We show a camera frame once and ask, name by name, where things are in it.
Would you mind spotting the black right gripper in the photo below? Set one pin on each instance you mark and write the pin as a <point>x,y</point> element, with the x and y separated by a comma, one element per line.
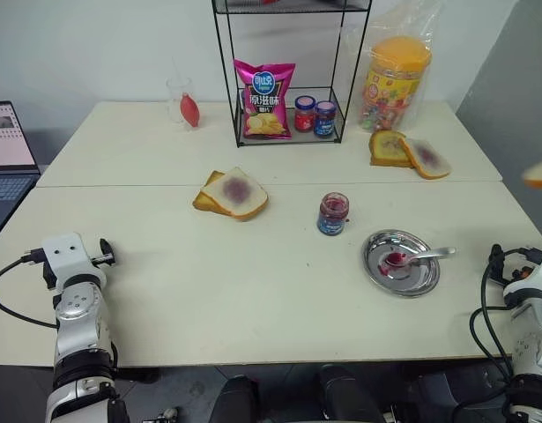
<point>496,264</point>

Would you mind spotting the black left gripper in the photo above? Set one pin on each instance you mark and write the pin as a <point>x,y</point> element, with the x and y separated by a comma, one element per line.
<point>104,261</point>

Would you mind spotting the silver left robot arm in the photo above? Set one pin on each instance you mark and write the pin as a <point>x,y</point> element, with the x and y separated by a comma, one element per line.
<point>79,317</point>

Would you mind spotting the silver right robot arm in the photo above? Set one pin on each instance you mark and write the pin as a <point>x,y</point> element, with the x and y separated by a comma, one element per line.
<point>532,343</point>

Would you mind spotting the blurred bread slice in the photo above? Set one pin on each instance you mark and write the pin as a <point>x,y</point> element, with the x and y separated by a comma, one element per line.
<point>539,176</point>

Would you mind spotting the plain toast bread slice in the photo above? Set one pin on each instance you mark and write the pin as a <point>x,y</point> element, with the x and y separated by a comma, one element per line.
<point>204,200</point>
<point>387,147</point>

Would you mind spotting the bread slice with jam stain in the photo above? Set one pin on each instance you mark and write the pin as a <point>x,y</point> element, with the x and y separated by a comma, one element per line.
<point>427,156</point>
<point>237,191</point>

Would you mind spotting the open blue label jam jar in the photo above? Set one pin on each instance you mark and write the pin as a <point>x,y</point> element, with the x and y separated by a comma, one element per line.
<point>333,218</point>

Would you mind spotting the closed blue label jam jar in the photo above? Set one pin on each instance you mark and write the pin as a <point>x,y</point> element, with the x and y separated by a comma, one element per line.
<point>324,121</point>

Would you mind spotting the red jam jar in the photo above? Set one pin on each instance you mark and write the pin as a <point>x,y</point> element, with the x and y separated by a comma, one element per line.
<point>305,116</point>

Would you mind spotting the metal spoon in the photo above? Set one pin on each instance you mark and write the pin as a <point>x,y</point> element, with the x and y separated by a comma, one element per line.
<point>425,255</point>

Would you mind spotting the round metal plate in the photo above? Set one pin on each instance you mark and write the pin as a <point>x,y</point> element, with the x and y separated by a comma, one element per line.
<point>411,277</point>

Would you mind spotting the open laptop computer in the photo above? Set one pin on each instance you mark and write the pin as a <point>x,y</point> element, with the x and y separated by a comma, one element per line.
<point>8,172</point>

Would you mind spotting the red plastic teardrop object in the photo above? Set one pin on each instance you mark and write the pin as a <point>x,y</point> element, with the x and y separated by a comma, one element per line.
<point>190,110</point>

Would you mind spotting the clear glass cup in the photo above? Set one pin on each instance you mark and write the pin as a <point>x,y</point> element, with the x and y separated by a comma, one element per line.
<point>175,101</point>

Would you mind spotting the dark rounded shape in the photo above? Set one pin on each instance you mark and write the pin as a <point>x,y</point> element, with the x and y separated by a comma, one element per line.
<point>347,392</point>
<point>233,401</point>

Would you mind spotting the orange lid candy jar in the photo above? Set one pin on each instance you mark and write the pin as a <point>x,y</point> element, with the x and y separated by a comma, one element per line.
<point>391,88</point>

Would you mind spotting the pink potato chips bag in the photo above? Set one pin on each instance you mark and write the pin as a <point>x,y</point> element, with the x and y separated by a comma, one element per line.
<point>264,101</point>

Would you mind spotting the clear plastic bag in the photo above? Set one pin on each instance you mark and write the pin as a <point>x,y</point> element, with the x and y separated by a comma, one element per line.
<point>418,31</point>

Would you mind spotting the red object on shelf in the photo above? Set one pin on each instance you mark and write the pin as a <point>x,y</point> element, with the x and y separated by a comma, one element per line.
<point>270,2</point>

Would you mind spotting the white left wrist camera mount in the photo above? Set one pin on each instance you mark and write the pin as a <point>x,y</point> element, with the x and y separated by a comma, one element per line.
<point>70,255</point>

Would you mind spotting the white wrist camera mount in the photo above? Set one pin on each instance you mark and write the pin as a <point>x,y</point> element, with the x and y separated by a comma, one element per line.
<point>537,277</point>
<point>70,255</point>

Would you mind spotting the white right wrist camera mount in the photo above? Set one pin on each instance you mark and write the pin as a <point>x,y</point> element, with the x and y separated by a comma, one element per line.
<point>537,277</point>

